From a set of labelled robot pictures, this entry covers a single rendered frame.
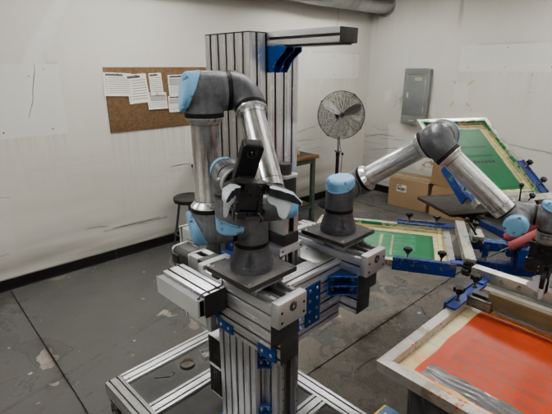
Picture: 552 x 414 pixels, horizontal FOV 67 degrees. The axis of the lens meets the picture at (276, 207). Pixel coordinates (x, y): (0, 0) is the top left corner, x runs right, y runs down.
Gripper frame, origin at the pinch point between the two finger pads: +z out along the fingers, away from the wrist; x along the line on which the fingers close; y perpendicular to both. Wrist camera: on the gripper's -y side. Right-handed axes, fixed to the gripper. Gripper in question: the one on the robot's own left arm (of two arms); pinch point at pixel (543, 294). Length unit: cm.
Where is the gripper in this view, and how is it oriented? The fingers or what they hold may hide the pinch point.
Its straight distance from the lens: 186.1
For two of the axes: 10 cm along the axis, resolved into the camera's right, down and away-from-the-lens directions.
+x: -7.3, 2.1, -6.4
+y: -6.8, -2.2, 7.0
